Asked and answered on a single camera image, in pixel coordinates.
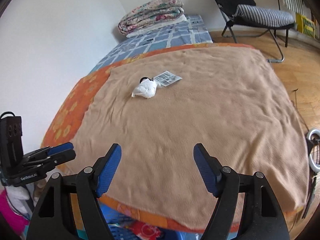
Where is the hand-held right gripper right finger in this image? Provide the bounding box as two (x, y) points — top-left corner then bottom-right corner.
(193, 143), (290, 240)

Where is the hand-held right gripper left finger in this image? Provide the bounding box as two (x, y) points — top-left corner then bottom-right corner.
(26, 143), (122, 240)

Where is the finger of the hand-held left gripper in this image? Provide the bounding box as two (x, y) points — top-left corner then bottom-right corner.
(22, 150), (76, 172)
(24, 142), (74, 160)

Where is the blue plastic basket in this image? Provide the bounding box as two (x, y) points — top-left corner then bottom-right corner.
(99, 204), (200, 240)

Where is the red tissue pack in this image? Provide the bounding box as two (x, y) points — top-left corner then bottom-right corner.
(127, 220), (164, 240)

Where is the white plastic bag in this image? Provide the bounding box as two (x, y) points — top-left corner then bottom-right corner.
(131, 79), (158, 99)

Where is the grey printed leaflet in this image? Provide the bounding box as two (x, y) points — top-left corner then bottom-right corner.
(152, 71), (182, 87)

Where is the orange floral blanket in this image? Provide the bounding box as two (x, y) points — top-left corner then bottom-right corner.
(41, 42), (308, 233)

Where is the tan fleece blanket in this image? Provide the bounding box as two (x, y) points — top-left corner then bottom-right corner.
(64, 46), (309, 230)

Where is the white fluffy cloth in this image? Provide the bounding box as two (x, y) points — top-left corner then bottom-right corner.
(6, 185), (32, 214)

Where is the pink cloth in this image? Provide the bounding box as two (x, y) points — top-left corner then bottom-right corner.
(0, 190), (29, 230)

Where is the blue checked bed sheet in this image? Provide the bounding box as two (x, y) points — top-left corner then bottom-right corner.
(94, 12), (213, 73)

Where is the folded floral quilt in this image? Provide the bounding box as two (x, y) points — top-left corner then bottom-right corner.
(118, 0), (185, 36)

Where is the striped cushion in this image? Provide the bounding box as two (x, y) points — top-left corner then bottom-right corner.
(234, 4), (295, 27)

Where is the yellow crate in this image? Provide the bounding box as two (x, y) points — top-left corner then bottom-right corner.
(295, 12), (317, 39)

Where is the white ring light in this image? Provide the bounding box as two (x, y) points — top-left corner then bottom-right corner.
(307, 129), (320, 165)

